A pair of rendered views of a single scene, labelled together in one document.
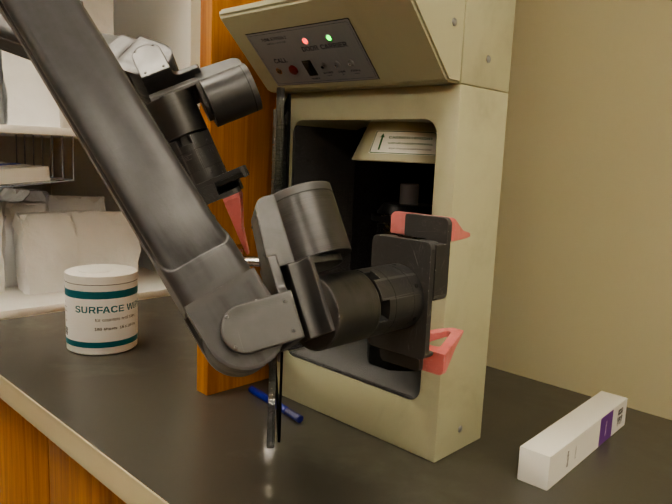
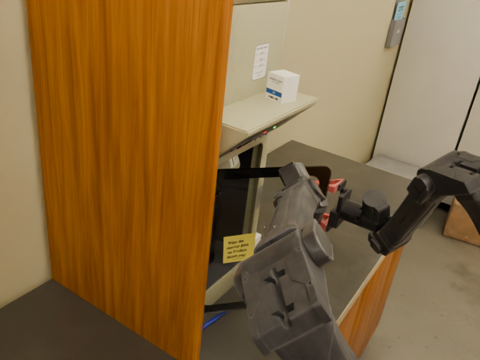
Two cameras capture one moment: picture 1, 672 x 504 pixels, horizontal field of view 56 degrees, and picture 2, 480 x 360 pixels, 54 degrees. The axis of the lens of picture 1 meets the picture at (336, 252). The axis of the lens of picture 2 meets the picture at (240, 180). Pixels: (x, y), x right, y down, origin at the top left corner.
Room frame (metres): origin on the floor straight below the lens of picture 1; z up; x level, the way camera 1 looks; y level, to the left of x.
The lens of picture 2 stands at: (1.09, 0.97, 1.83)
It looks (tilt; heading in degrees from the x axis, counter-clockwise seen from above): 27 degrees down; 256
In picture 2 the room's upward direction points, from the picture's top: 7 degrees clockwise
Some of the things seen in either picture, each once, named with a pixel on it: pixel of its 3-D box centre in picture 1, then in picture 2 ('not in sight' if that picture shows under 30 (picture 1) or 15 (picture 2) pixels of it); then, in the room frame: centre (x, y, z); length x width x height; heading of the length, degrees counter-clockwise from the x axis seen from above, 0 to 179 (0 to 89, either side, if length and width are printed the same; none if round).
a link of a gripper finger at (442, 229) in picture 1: (435, 251); (328, 191); (0.58, -0.09, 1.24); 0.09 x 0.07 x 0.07; 136
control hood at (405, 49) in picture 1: (330, 43); (261, 127); (0.82, 0.02, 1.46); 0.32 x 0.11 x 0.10; 46
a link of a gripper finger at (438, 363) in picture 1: (431, 324); (323, 212); (0.58, -0.09, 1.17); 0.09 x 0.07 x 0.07; 136
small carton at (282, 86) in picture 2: not in sight; (282, 86); (0.78, -0.03, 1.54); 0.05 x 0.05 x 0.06; 31
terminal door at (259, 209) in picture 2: (275, 255); (258, 243); (0.81, 0.08, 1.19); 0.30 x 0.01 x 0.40; 6
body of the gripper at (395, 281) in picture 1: (384, 298); (350, 211); (0.53, -0.04, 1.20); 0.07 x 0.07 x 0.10; 46
